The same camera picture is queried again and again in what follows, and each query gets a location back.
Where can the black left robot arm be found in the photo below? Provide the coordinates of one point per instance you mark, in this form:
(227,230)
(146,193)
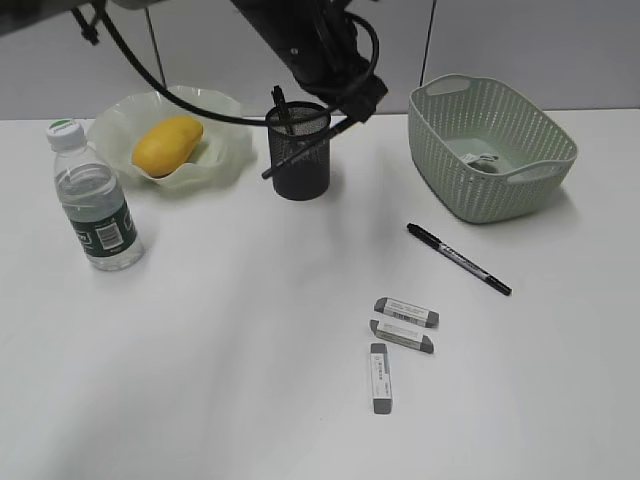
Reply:
(332,53)

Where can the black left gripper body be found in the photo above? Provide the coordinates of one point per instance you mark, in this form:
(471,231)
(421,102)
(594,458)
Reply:
(356,91)

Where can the pale green plastic basket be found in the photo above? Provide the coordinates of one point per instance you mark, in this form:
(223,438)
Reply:
(457,114)

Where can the grey white eraser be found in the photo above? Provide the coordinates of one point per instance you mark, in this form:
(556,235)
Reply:
(382,397)
(404,336)
(404,311)

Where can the clear water bottle green label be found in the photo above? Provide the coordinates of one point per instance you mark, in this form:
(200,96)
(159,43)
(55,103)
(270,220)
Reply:
(93,200)

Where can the grey white eraser bottom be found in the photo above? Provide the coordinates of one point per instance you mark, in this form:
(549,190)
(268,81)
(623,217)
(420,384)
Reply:
(382,397)

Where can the black marker pen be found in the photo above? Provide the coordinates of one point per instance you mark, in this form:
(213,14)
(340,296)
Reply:
(281,106)
(295,157)
(459,259)

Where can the yellow mango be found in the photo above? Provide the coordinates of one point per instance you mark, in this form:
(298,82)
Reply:
(167,146)

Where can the pale green wavy glass plate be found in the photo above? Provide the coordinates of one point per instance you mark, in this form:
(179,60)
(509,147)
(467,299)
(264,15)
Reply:
(218,159)

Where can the grey white eraser top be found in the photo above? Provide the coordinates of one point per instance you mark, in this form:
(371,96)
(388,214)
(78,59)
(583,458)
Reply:
(404,311)

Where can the white waste paper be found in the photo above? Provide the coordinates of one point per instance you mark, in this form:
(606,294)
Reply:
(487,163)

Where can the black mesh pen holder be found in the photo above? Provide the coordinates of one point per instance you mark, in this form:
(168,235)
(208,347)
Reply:
(310,177)

